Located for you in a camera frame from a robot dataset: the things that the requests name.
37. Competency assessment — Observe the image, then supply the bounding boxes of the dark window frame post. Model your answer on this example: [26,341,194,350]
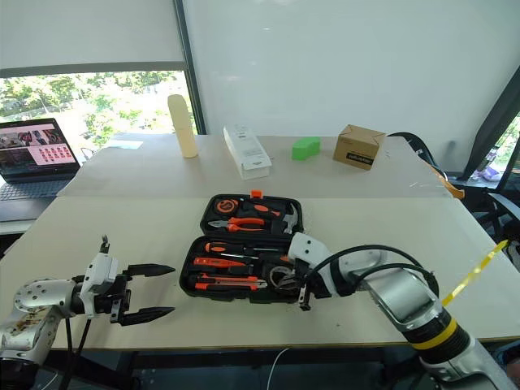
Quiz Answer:
[171,0,209,137]

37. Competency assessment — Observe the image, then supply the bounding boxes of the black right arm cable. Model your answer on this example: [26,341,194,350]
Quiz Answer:
[305,244,440,302]

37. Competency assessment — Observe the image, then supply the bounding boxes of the white roller blind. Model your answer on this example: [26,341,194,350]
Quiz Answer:
[0,0,186,71]

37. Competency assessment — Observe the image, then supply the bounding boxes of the orange black tape measure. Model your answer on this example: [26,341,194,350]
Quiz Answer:
[214,198,241,215]

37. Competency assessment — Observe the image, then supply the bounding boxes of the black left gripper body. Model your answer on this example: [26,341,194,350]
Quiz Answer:
[95,275,133,325]

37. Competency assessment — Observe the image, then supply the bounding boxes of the white carton box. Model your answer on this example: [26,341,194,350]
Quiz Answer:
[222,123,273,181]

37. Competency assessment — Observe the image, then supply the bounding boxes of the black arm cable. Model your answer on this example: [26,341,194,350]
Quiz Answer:
[59,314,93,390]
[305,244,440,302]

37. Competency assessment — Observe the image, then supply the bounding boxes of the black tool case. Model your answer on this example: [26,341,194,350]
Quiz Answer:
[179,188,306,306]

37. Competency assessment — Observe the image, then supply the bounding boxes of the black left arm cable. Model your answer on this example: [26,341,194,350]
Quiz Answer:
[59,314,93,390]

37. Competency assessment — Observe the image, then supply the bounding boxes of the short orange black screwdriver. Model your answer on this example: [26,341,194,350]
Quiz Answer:
[204,240,282,254]

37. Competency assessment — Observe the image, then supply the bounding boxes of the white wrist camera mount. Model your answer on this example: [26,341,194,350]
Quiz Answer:
[78,251,120,319]
[287,232,332,267]

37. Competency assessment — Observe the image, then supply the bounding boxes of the black office chair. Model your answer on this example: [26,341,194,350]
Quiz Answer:
[457,178,520,263]

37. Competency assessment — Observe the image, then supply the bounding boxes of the black diagonal beam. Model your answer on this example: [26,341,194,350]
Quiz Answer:
[461,67,520,182]

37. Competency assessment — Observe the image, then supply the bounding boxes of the black laptop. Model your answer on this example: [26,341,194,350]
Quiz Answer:
[0,118,82,223]

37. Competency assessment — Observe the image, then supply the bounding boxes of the orange black utility knife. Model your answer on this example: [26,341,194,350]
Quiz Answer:
[194,273,269,292]

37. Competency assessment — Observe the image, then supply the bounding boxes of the black table frame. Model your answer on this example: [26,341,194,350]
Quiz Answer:
[51,347,427,390]

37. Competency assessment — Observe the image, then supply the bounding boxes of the orange handled pliers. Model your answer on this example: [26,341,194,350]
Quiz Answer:
[207,216,267,234]

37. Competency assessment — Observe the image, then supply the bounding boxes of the claw hammer orange black handle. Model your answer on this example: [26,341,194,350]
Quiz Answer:
[242,201,302,236]

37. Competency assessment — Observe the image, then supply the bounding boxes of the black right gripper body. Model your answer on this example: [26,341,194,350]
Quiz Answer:
[292,259,316,314]

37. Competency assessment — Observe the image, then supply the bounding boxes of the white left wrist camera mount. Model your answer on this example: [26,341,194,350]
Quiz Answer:
[78,251,120,319]

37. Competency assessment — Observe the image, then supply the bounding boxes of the cream cylindrical bottle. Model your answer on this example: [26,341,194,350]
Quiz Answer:
[167,93,200,159]

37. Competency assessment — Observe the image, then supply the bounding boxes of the green plastic block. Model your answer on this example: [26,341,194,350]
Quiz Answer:
[291,136,323,163]

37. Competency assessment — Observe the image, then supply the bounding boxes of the long orange black screwdriver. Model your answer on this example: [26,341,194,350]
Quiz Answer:
[219,252,292,266]

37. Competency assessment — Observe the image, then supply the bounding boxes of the yellow tape strip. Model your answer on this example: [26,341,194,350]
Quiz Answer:
[441,239,509,308]

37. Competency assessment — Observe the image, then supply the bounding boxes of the brown cardboard box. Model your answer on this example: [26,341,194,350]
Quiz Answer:
[332,123,387,171]

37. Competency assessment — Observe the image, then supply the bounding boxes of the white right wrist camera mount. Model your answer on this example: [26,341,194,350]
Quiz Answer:
[287,232,332,267]

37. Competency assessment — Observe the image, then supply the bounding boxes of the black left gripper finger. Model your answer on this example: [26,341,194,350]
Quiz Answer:
[119,306,176,327]
[123,263,177,280]

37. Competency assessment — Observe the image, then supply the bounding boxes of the black chair backrest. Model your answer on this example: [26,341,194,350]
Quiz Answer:
[385,131,453,184]

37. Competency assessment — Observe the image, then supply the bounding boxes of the white cable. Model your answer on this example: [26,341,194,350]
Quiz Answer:
[266,346,292,390]

